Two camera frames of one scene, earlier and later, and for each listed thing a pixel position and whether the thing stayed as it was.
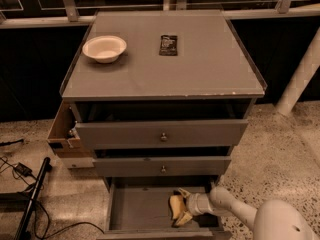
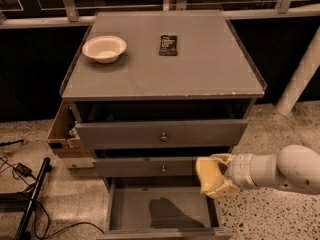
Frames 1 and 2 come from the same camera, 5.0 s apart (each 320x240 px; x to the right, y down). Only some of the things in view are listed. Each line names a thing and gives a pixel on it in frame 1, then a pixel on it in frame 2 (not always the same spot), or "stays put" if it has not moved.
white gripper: x=193 y=204 -> x=240 y=170
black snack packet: x=168 y=45 stays put
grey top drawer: x=106 y=135 stays put
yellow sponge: x=176 y=203 -> x=208 y=172
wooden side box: x=64 y=138 stays put
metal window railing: x=26 y=5 stays put
